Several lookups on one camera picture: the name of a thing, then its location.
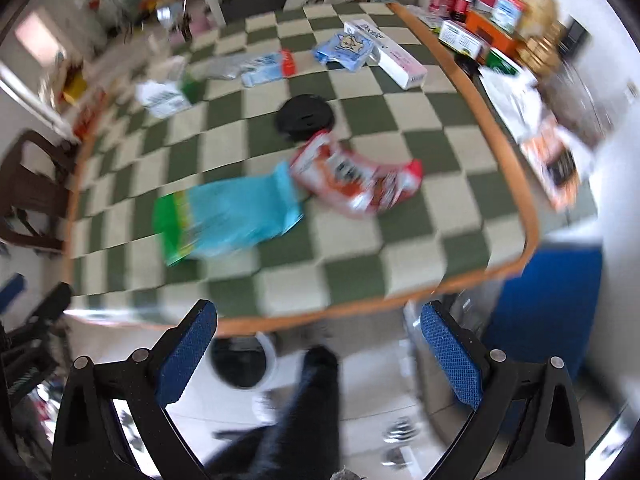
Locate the black furry microphone cover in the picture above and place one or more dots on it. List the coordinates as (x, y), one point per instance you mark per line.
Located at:
(315, 410)

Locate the long white pink box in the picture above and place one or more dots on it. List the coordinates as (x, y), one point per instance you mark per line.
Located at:
(395, 57)

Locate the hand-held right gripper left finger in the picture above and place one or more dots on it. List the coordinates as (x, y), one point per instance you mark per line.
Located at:
(187, 352)

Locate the white green carton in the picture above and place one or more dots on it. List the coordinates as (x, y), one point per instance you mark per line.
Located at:
(162, 97)

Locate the white green labelled box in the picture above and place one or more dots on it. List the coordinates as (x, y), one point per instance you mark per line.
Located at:
(460, 37)

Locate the orange printed packet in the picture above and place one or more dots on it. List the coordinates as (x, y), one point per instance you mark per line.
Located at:
(555, 160)

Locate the blue white packet red end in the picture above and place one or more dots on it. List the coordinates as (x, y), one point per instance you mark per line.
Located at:
(265, 70)

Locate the white table leg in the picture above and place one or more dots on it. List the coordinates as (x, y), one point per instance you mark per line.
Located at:
(506, 160)

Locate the blue denim cloth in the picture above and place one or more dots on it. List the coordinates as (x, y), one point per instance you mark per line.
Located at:
(345, 47)

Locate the black round lid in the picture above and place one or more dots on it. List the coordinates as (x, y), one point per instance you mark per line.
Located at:
(305, 115)

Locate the blue green snack bag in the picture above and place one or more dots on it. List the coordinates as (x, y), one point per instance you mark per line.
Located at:
(230, 215)

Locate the clear plastic wrapper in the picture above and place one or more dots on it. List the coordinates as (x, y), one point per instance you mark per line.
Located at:
(225, 66)

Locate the orange box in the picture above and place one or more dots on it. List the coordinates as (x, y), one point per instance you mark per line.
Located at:
(492, 32)

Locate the green white checkered tablecloth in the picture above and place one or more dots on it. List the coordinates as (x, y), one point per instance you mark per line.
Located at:
(350, 240)

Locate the blue white tin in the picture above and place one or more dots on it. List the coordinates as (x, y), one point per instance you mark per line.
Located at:
(507, 10)

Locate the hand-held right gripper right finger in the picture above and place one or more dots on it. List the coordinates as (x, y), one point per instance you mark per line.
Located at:
(452, 360)

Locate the white plastic bag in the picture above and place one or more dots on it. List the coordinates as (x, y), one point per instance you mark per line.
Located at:
(515, 100)

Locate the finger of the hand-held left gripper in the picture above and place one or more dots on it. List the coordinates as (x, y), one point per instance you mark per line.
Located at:
(50, 305)

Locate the metal dumbbell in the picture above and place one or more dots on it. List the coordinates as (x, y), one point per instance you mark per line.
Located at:
(400, 435)

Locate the red white snack bag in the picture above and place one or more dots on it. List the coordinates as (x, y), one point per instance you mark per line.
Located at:
(350, 175)

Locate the white trash bin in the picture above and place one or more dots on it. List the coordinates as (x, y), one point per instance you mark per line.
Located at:
(270, 360)

